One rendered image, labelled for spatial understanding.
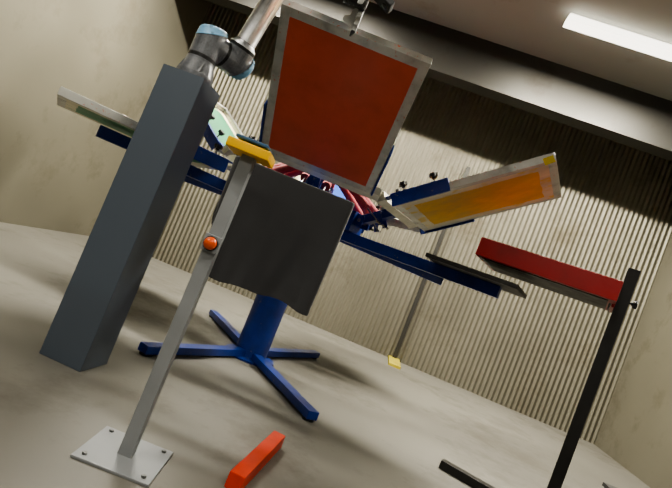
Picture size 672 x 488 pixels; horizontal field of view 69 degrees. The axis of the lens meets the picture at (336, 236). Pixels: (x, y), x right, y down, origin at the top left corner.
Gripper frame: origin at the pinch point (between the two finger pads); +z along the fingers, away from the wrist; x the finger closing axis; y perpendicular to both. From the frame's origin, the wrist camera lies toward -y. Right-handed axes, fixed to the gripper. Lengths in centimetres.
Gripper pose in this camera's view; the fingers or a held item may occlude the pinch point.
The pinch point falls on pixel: (355, 22)
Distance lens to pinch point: 176.8
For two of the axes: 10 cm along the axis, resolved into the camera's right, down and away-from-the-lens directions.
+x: 1.4, -3.1, -9.4
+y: -9.3, -3.8, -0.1
